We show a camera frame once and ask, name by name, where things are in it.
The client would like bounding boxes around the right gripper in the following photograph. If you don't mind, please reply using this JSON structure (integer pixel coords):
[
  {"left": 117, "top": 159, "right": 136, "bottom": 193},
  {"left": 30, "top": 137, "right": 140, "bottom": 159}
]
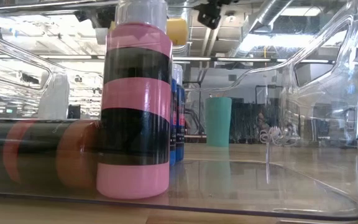
[{"left": 193, "top": 0, "right": 231, "bottom": 30}]

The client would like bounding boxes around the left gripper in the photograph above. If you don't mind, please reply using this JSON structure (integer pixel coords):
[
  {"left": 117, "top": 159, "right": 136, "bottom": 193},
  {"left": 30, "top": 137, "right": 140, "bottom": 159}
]
[{"left": 75, "top": 6, "right": 117, "bottom": 29}]

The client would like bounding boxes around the large yellow paint bottle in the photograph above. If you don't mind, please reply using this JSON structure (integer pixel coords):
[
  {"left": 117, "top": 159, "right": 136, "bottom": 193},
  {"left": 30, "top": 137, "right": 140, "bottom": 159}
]
[{"left": 94, "top": 17, "right": 189, "bottom": 47}]

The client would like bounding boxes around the small blue paint bottle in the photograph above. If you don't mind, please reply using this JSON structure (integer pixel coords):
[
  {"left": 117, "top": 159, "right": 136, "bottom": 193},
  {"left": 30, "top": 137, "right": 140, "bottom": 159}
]
[
  {"left": 169, "top": 77, "right": 178, "bottom": 166},
  {"left": 172, "top": 63, "right": 186, "bottom": 162}
]

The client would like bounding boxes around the orange paint bottle black label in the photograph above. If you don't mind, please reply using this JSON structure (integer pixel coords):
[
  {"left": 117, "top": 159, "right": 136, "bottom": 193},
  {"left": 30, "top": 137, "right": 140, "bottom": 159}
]
[{"left": 0, "top": 119, "right": 103, "bottom": 190}]

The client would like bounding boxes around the small pink paint bottle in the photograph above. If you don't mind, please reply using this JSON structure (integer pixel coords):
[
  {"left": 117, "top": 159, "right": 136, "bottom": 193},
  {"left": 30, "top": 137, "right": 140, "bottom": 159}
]
[{"left": 96, "top": 0, "right": 173, "bottom": 200}]

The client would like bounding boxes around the clear plastic bin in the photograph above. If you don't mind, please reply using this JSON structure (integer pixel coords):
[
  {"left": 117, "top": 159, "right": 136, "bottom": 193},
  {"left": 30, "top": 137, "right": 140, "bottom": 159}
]
[{"left": 0, "top": 0, "right": 358, "bottom": 222}]

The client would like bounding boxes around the white pillar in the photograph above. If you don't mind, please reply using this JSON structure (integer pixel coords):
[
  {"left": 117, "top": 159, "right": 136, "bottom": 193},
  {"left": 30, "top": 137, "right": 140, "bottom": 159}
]
[{"left": 37, "top": 71, "right": 70, "bottom": 120}]

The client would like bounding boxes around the teal plastic cup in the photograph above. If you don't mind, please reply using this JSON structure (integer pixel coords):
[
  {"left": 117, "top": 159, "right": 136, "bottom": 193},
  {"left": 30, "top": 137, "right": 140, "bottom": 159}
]
[{"left": 204, "top": 96, "right": 233, "bottom": 148}]

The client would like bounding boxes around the long ceiling light rail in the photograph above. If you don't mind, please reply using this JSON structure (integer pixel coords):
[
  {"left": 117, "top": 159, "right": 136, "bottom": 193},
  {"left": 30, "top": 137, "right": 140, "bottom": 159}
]
[{"left": 0, "top": 53, "right": 335, "bottom": 65}]

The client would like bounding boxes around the smooth silver ventilation duct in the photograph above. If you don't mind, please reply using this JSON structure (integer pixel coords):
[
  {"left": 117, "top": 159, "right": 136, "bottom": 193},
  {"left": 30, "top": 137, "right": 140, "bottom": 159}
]
[{"left": 244, "top": 0, "right": 293, "bottom": 34}]

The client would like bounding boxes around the white coiled cable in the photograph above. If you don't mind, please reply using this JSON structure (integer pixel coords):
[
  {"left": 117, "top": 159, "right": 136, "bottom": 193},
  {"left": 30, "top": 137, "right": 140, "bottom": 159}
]
[{"left": 259, "top": 126, "right": 295, "bottom": 147}]

